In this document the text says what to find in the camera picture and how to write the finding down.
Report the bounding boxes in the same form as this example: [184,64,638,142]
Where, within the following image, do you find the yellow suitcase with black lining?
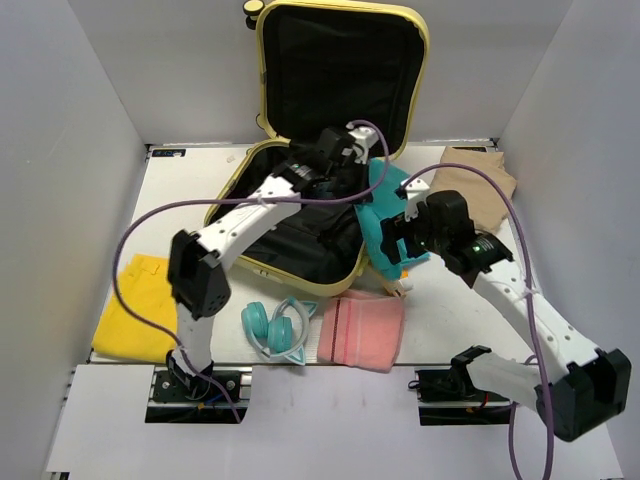
[205,1,429,297]

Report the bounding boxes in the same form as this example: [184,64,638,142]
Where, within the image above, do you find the beige cosmetic tube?
[381,278,406,298]

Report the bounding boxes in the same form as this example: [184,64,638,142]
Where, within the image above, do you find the yellow cloth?
[91,253,179,361]

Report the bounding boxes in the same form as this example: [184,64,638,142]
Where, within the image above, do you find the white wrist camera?
[348,126,379,165]
[396,178,430,222]

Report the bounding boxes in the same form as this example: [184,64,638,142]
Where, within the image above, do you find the teal cat-ear headphones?
[241,297,318,366]

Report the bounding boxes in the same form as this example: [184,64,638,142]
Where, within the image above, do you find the beige cloth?
[430,147,517,233]

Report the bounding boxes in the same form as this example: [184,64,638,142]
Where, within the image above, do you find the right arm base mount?
[407,368,511,427]

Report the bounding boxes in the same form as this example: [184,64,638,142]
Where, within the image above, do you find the pink striped towel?
[317,290,405,373]

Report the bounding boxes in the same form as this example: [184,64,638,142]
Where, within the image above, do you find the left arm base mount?
[145,367,252,425]

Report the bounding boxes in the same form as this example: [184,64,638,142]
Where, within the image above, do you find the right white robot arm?
[381,181,631,442]

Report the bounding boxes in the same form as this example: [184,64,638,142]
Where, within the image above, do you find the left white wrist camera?
[348,126,379,165]

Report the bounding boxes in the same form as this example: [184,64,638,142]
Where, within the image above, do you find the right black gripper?
[381,204,449,265]

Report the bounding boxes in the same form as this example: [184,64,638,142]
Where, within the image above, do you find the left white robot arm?
[167,121,382,399]

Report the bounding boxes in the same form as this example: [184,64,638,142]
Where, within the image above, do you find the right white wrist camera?
[396,178,430,222]

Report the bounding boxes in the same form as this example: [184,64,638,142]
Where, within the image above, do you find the teal cloth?
[353,157,432,282]

